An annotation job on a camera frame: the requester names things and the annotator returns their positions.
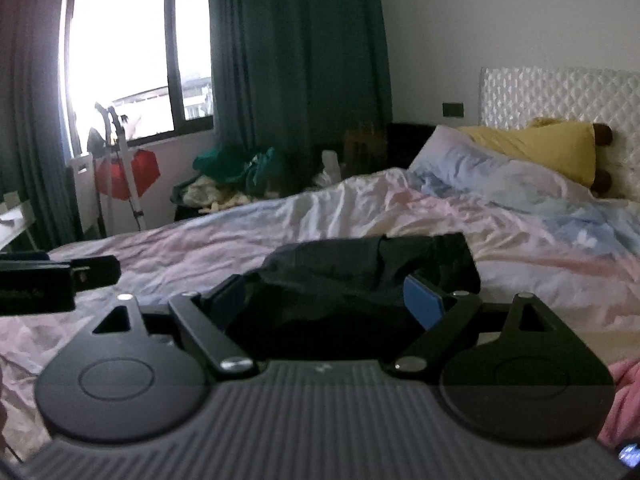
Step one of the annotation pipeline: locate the bed with pale duvet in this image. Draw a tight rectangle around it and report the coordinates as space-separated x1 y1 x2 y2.
0 167 640 461

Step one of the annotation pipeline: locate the dark framed window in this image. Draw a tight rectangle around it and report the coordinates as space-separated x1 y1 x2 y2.
62 0 216 158

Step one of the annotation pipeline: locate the white dressing table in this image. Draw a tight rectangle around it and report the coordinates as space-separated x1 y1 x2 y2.
0 192 38 253

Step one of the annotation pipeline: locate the pink cloth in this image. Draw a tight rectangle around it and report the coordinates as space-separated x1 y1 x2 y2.
597 357 640 453

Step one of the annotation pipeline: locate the black garment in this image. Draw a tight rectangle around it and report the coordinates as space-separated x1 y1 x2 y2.
225 232 482 361

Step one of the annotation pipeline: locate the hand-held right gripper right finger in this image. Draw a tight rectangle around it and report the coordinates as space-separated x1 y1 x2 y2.
394 274 568 372

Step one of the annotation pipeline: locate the white plastic bag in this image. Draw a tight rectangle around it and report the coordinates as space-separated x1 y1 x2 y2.
312 150 343 188

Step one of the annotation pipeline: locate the green clothes pile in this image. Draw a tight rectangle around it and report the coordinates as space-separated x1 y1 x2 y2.
192 145 291 196

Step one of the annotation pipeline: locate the pastel pillow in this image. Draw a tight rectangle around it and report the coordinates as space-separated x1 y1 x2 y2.
407 125 598 201

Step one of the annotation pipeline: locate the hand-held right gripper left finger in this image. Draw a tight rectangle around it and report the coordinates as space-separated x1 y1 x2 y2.
75 275 254 372

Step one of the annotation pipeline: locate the brown paper bag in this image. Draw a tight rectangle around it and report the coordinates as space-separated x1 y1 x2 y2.
344 125 388 173

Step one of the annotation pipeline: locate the cream clothes pile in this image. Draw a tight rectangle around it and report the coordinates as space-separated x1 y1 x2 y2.
182 177 256 213

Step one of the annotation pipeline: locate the yellow pillow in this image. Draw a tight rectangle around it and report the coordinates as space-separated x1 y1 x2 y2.
457 117 598 186

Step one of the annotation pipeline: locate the teal curtain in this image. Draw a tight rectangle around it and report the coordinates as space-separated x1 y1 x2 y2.
0 0 83 246
206 0 393 181

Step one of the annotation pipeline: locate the silver tripod stand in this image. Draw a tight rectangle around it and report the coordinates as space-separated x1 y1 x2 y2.
94 102 147 233

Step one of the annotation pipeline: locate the white quilted headboard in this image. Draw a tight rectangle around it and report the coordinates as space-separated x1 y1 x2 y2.
477 66 640 198

